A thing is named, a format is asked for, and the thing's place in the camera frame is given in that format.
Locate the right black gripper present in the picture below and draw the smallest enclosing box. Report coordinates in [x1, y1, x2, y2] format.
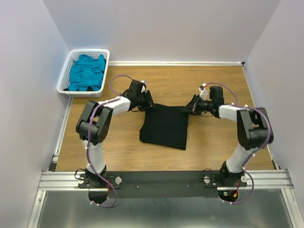
[180, 94, 213, 116]

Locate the black t shirt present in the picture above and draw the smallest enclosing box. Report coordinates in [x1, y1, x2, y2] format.
[139, 104, 189, 150]

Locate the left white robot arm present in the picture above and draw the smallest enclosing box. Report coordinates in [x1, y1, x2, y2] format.
[76, 80, 155, 188]

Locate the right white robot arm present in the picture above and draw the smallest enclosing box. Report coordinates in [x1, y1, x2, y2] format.
[181, 83, 274, 187]

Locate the blue t shirt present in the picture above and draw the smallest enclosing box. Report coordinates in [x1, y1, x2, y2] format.
[68, 54, 106, 92]

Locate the white plastic basket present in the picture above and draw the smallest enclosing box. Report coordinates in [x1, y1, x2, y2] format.
[57, 48, 110, 97]

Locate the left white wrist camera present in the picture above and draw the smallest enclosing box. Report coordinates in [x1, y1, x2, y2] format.
[140, 80, 147, 93]

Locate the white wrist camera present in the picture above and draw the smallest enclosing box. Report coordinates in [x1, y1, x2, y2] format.
[140, 80, 147, 93]
[198, 83, 209, 100]

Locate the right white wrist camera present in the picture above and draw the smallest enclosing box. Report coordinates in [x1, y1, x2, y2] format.
[198, 83, 209, 100]

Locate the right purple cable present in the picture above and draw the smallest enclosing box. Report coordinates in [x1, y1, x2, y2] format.
[201, 82, 272, 171]

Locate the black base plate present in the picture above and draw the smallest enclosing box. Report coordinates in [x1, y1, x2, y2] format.
[74, 169, 247, 199]

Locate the aluminium rail frame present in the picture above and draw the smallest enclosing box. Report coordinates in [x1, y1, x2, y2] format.
[27, 96, 304, 228]

